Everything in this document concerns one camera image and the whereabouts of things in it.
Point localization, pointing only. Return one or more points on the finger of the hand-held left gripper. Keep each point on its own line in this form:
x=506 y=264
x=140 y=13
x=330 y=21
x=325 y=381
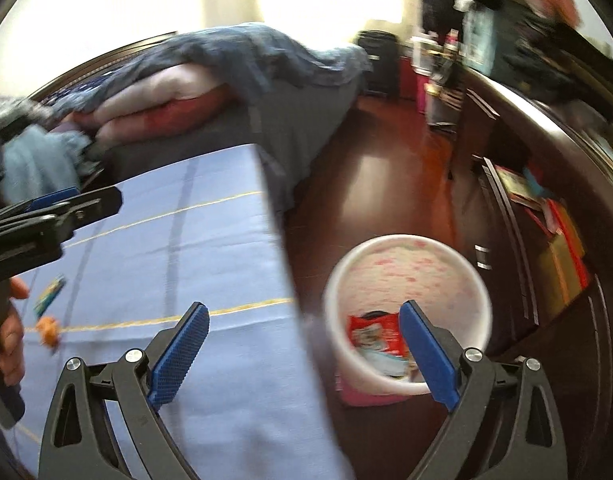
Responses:
x=94 y=205
x=51 y=199

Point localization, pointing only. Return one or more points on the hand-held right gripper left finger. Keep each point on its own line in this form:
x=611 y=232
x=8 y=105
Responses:
x=179 y=360

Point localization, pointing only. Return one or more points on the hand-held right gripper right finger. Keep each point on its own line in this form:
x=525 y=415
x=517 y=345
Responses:
x=429 y=355

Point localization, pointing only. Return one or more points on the red candy wrapper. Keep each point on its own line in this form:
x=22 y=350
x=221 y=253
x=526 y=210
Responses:
x=374 y=332

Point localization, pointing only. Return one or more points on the white pink-patterned trash bin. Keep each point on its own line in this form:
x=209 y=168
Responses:
x=411 y=270

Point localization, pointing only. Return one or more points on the person's left hand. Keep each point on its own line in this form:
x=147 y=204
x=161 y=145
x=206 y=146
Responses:
x=11 y=355

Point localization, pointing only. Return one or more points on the blue fleece blanket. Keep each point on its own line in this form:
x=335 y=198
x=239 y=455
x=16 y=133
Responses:
x=36 y=160

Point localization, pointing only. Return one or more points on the colourful striped wrapper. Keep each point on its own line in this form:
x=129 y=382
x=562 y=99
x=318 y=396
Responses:
x=50 y=296

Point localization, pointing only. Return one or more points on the orange crumpled wrapper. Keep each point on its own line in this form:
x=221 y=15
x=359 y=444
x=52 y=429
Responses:
x=49 y=331

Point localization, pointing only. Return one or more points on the folded pink and red quilt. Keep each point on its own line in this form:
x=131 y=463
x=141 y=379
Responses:
x=161 y=95

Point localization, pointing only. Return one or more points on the dark wooden dresser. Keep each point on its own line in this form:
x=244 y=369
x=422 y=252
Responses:
x=511 y=200

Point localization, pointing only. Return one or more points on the bed with dark sheet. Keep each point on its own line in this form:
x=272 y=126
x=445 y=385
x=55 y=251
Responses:
x=296 y=130

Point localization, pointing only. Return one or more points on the stack of folded quilts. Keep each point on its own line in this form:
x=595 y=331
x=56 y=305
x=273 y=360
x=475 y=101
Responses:
x=266 y=55

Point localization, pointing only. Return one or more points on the striped handbag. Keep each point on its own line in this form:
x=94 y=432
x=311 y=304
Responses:
x=444 y=90

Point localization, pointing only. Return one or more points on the pink box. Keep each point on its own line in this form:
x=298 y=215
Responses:
x=411 y=80

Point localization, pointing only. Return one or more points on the black suitcase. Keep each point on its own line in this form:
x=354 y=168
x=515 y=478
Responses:
x=381 y=62

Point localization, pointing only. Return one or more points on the teal printed bag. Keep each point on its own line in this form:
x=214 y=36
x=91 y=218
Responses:
x=479 y=35

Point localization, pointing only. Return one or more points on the pile of dark clothes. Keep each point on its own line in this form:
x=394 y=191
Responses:
x=561 y=50

